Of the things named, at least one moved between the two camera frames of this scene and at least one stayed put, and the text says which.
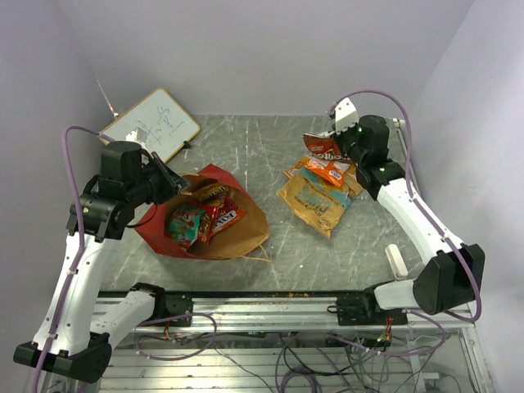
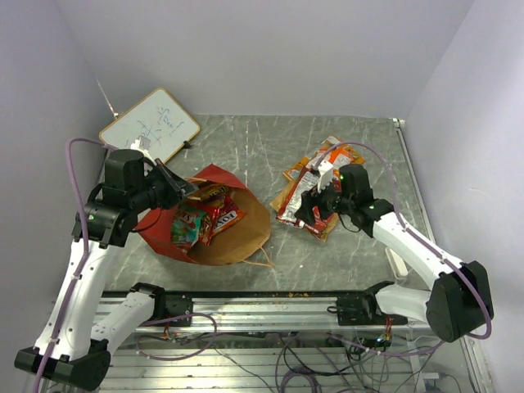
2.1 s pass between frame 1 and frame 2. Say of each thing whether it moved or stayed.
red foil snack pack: stayed
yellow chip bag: moved
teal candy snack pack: stayed
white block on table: stayed
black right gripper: moved
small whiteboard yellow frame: stayed
